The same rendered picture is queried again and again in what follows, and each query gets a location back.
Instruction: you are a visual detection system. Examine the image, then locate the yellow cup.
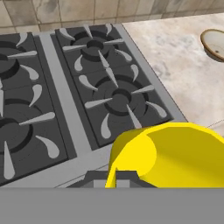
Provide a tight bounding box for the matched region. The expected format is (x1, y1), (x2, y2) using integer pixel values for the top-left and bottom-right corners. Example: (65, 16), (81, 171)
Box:
(104, 122), (224, 189)

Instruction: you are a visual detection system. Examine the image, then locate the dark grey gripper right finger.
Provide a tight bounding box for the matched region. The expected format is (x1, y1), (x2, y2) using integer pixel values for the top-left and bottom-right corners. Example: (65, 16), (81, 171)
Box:
(115, 170), (158, 189)

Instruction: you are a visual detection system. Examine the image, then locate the grey hob with black burners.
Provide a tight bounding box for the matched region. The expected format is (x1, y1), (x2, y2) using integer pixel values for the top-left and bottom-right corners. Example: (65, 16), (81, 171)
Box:
(0, 23), (188, 189)

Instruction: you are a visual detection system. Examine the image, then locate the white bowl with brown rim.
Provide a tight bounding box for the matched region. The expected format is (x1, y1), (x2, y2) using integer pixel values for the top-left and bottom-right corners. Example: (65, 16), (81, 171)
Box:
(199, 28), (224, 63)

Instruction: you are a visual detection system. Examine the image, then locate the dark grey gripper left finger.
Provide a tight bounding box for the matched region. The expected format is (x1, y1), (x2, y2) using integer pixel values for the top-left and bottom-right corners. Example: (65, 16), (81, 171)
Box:
(66, 170), (109, 189)

